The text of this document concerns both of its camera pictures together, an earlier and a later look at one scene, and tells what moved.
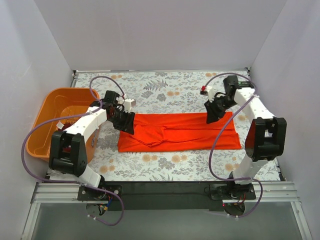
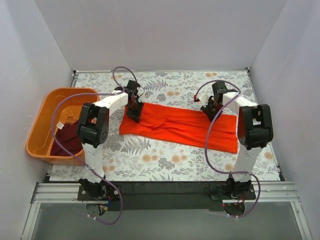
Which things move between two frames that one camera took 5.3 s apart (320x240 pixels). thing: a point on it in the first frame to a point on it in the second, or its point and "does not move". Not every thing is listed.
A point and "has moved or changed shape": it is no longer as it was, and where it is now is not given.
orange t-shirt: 179,131 has moved or changed shape
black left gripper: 122,120 to 135,111
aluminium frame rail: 280,193 does not move
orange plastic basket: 61,102 does not move
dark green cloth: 173,196 does not move
